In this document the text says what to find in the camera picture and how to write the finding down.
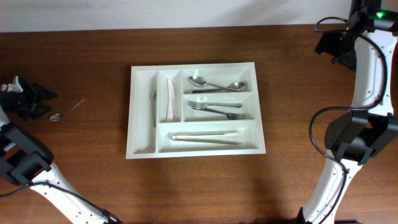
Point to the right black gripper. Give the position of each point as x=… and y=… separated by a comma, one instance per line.
x=325, y=43

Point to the small dark teaspoon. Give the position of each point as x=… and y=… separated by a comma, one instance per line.
x=60, y=116

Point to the small steel teaspoon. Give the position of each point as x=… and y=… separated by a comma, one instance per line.
x=153, y=98

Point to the steel fork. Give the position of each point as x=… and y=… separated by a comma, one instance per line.
x=204, y=104
x=231, y=116

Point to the pink plastic knife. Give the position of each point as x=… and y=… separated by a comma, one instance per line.
x=171, y=95

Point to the steel tweezers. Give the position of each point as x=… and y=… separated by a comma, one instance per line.
x=213, y=138

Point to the steel tablespoon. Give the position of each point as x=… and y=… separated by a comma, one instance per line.
x=234, y=87
x=201, y=82

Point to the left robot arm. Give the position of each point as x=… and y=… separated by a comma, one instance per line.
x=28, y=163

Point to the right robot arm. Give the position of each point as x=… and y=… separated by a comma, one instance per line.
x=366, y=45

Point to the white plastic cutlery tray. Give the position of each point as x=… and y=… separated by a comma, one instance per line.
x=144, y=141

